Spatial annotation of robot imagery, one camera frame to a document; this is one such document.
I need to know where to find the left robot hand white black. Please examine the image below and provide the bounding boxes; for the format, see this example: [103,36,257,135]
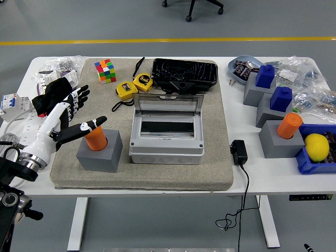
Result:
[22,85,108,166]

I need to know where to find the orange cylinder battery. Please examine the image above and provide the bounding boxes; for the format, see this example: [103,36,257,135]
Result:
[83,125,108,152]
[276,113,303,139]

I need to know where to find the grey holder block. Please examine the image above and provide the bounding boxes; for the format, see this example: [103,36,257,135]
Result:
[76,129,123,173]
[243,72,277,107]
[258,120,307,159]
[256,91,293,129]

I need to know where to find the transparent hinged box lid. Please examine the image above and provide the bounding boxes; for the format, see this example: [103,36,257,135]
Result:
[132,93,205,118]

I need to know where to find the blue battery block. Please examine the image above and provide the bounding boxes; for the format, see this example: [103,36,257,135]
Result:
[255,64,276,89]
[269,87,293,111]

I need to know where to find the black cloth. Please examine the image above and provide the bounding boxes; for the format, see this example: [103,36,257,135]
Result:
[31,77,74,118]

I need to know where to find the white circuit breaker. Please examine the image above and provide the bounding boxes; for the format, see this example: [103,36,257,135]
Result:
[0,92,34,123]

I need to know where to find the white table leg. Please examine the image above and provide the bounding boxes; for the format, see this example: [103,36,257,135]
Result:
[256,195,280,249]
[67,197,89,251]

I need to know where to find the black table control panel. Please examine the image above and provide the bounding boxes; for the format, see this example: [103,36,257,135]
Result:
[289,194,332,202]

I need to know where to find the white purple packaged item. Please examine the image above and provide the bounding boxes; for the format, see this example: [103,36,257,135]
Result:
[35,69,79,96]

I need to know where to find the clear bag with dark parts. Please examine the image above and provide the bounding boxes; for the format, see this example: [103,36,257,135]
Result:
[43,55,86,73]

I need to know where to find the blue plastic bin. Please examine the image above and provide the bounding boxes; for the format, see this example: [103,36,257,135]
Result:
[294,123,336,175]

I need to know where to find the multicolour puzzle cube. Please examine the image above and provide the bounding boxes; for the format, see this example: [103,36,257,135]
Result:
[94,58,117,85]

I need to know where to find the yellow tape measure small label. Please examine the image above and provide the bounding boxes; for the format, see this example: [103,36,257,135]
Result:
[111,81,139,112]

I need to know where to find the yellow lemon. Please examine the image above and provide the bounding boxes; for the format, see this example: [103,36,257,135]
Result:
[304,133,330,162]

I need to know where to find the grey-brown table mat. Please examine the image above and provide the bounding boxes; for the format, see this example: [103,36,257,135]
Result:
[49,58,234,190]

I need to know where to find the yellow tape measure 5m label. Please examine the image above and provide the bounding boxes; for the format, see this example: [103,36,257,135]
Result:
[132,56,154,92]

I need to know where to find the black power adapter plug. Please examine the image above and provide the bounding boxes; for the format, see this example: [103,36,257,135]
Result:
[229,140,248,166]

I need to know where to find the black plastic tray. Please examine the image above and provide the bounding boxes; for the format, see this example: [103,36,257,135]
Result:
[151,58,219,92]

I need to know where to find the clear bags of small parts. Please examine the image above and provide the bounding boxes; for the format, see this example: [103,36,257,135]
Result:
[265,55,336,116]

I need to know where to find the light blue bowl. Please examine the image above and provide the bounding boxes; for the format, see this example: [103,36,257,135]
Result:
[227,54,266,85]

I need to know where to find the dark printed packets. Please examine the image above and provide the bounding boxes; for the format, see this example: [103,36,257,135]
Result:
[233,59,259,79]

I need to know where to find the black office chair base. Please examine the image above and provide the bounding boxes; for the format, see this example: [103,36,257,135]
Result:
[161,0,224,23]

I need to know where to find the white power strip cable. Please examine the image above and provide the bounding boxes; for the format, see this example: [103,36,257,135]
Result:
[0,110,35,149]

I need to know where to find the black adapter cord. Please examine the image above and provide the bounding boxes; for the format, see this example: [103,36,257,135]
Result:
[215,164,261,252]

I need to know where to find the grey electrical enclosure box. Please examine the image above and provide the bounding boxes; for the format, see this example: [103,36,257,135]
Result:
[128,109,205,165]

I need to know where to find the black mounting bracket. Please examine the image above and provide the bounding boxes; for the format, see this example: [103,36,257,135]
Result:
[160,80,197,96]

